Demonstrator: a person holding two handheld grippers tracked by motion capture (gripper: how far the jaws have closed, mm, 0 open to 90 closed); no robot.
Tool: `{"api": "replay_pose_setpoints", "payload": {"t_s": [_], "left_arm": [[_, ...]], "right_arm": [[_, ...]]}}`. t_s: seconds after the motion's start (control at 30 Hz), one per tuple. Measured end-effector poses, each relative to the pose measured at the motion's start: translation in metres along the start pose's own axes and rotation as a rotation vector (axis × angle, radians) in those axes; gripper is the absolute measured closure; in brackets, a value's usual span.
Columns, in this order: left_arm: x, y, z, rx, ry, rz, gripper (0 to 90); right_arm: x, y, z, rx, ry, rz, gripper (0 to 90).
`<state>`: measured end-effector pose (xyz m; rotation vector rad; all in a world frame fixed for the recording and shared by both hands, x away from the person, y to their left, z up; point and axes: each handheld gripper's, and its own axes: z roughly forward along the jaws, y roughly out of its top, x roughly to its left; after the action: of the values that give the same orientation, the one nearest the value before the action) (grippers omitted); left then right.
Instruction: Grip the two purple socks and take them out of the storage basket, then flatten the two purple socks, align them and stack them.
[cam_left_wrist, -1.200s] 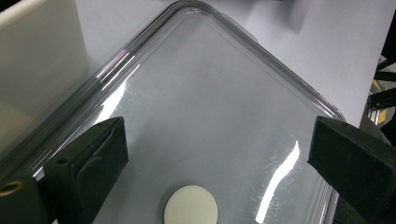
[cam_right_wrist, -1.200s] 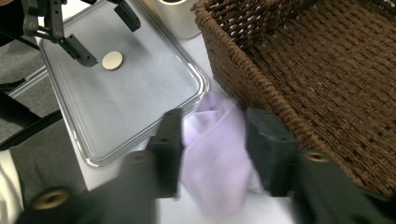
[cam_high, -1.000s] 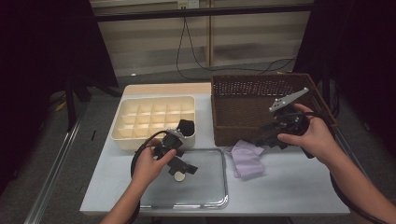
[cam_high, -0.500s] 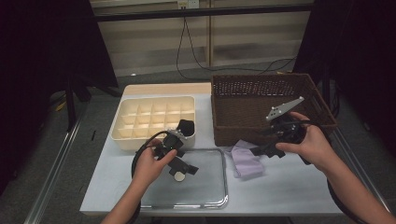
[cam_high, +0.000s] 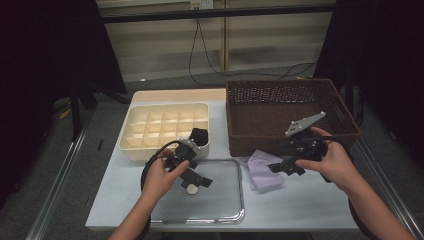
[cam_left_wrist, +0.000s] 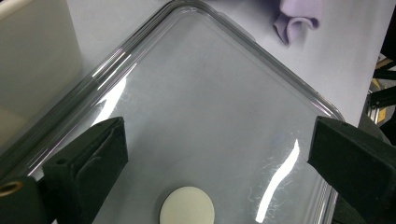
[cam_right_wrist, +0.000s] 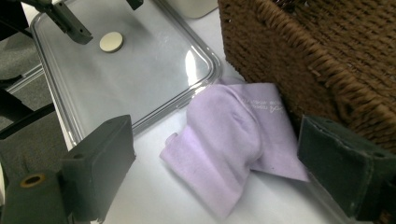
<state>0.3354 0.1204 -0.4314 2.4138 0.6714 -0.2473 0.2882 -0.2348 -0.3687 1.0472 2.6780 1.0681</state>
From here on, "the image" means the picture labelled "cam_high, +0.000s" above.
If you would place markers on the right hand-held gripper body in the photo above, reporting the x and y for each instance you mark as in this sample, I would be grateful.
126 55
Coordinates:
306 143

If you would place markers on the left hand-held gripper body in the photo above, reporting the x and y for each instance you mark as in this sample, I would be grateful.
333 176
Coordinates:
181 156

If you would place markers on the lavender sock pair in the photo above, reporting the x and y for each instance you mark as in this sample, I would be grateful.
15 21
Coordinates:
263 173

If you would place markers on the black sock pair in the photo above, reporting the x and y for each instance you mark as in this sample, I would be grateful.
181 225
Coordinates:
200 135

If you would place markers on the cream divided organizer box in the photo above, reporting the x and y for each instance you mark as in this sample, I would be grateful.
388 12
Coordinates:
160 123

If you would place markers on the brown woven basket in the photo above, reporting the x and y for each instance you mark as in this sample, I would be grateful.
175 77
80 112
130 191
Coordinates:
266 126

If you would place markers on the person's left hand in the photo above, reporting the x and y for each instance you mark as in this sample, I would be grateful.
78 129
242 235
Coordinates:
160 183

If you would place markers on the person's right hand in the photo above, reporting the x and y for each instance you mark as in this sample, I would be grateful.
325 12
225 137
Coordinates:
336 163

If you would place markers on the round white disc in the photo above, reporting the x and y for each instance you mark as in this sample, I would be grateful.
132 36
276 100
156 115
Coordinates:
192 190

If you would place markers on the metal tray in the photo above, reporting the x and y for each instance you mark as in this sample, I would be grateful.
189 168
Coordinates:
220 206

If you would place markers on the small black stick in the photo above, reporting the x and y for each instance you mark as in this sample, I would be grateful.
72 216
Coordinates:
100 145

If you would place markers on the black curtain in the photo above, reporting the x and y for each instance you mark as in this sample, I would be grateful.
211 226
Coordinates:
383 66
40 83

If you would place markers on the black stand leg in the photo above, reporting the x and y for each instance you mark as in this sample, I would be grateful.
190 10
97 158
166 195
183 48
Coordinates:
76 110

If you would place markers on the black horizontal bar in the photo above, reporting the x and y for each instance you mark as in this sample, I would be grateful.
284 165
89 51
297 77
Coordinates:
216 13

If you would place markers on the metal floor rail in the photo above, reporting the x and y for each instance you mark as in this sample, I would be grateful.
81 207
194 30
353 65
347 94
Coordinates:
393 200
56 186

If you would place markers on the white wall socket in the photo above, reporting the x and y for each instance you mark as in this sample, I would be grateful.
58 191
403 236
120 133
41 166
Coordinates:
201 4

